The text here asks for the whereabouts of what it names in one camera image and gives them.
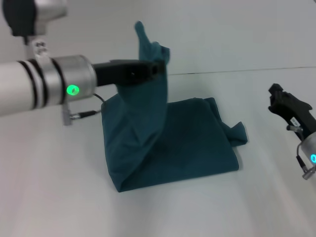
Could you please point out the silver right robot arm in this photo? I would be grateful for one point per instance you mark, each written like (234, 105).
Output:
(308, 150)

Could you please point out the teal t-shirt with FREE print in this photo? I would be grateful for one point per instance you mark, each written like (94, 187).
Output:
(168, 143)

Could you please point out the silver left camera bracket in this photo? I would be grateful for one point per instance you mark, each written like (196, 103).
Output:
(37, 48)

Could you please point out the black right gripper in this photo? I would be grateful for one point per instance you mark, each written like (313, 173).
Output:
(295, 111)

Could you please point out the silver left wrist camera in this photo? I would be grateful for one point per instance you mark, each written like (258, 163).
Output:
(29, 14)

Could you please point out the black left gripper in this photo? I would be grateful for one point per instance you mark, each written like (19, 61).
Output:
(121, 72)

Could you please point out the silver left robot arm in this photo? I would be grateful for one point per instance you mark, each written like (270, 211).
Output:
(44, 81)

